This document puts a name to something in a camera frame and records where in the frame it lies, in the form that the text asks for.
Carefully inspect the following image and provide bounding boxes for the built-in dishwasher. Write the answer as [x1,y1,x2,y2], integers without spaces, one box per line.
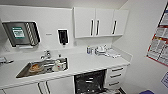
[72,68,109,94]

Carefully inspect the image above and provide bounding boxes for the bottle with blue label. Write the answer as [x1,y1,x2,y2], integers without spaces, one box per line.
[86,45,92,55]

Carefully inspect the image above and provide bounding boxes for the small pale bottle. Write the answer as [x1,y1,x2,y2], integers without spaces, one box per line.
[90,47,96,56]

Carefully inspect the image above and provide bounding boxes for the stack of white dishes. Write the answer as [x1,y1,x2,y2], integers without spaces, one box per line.
[94,44,110,57]

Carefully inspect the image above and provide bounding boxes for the black soap dispenser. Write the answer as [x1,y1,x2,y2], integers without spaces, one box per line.
[57,28,70,46]

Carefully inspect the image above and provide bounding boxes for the small chrome sink knob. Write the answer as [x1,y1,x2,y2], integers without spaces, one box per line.
[58,52,63,59]

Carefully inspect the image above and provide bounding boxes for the white dish cloth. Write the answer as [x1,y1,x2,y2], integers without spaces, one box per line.
[106,48,123,59]

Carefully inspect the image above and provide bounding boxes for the white mug with red print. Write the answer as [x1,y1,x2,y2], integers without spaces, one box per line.
[54,59,65,72]

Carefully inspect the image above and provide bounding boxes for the white drawer front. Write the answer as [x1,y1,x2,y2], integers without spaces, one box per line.
[104,79,124,90]
[105,72,126,83]
[105,65,128,75]

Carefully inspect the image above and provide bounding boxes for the chrome sink faucet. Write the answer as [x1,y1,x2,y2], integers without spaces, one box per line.
[40,49,53,61]

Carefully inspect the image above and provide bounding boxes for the white plate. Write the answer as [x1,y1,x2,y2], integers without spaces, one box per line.
[49,63,67,73]

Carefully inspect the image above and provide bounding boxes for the white base cabinet door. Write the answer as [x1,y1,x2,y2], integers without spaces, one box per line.
[43,76,75,94]
[0,82,45,94]

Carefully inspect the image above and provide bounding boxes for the steel kitchen sink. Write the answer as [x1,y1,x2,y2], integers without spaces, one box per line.
[15,57,71,79]

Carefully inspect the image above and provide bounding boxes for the bowl with orange food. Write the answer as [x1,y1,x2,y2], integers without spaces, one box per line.
[28,63,42,74]

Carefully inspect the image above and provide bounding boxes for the steel paper towel dispenser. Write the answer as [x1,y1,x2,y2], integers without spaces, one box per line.
[1,20,41,48]

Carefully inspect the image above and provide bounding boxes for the black cabinet door handle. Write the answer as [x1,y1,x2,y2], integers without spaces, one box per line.
[95,19,101,36]
[111,20,118,36]
[89,19,95,37]

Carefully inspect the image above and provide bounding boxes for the small wall label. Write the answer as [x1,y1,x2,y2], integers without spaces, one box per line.
[45,32,54,37]

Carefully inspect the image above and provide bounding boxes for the black base cabinet handle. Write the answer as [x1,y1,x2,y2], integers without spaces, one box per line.
[44,80,52,94]
[37,81,44,94]

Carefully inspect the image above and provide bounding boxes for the red white wall poster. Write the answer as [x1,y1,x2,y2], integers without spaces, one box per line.
[146,2,168,68]

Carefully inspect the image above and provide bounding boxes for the white wall paper notice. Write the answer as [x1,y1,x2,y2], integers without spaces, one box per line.
[160,71,168,90]

